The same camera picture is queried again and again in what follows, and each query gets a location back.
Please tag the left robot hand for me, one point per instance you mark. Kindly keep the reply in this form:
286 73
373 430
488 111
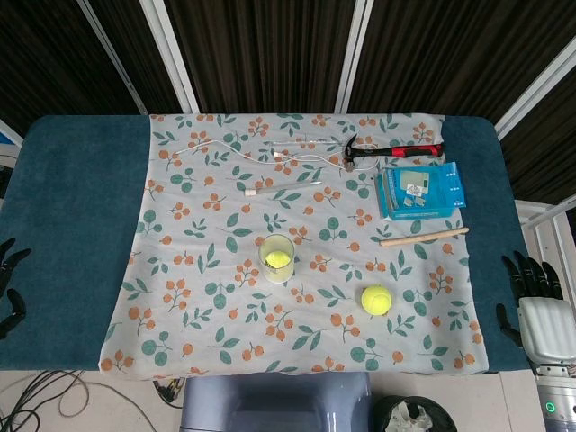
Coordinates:
11 288

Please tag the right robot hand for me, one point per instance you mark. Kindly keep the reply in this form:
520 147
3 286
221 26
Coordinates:
542 315

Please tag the yellow tennis ball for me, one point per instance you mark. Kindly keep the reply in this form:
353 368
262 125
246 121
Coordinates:
376 300
276 259

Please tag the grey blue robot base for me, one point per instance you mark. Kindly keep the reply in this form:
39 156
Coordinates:
276 402

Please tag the white metal rack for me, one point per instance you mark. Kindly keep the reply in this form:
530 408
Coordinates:
551 252

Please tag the teal table cover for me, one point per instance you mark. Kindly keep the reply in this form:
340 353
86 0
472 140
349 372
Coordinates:
72 243

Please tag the wooden stick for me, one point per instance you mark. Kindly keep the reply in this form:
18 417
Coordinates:
423 237

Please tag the black waste bin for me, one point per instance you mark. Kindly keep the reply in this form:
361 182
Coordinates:
414 414

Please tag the blue product box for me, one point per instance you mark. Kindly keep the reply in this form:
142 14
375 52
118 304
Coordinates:
420 191

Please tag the red black claw hammer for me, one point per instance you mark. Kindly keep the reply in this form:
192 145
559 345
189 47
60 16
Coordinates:
396 151

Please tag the floral tablecloth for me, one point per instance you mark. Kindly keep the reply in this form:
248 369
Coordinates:
288 252

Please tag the clear plastic cup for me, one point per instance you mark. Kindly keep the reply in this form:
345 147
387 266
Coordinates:
276 258

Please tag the white capped grey pen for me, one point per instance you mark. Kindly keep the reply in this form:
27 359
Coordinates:
281 188

